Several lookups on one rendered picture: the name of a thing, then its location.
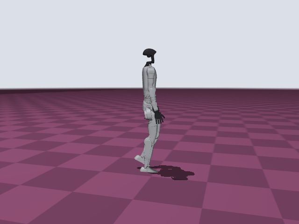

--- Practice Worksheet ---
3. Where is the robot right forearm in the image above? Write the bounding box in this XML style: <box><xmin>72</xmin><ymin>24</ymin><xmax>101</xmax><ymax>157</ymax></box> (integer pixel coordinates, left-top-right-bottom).
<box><xmin>149</xmin><ymin>87</ymin><xmax>158</xmax><ymax>111</ymax></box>

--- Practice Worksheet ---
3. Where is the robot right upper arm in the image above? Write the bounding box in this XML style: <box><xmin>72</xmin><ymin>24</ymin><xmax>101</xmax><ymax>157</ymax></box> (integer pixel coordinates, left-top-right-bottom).
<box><xmin>147</xmin><ymin>68</ymin><xmax>155</xmax><ymax>91</ymax></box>

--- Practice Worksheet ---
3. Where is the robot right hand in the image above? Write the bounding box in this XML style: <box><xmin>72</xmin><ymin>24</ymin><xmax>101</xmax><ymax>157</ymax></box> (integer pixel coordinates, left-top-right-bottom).
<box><xmin>152</xmin><ymin>106</ymin><xmax>165</xmax><ymax>124</ymax></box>

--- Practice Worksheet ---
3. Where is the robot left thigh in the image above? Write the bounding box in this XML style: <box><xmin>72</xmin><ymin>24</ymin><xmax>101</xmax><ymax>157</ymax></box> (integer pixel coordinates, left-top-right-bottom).
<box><xmin>156</xmin><ymin>120</ymin><xmax>160</xmax><ymax>138</ymax></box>

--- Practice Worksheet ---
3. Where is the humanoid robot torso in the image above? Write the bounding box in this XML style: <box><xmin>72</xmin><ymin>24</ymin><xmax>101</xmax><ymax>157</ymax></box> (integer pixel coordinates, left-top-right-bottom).
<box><xmin>142</xmin><ymin>64</ymin><xmax>157</xmax><ymax>111</ymax></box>

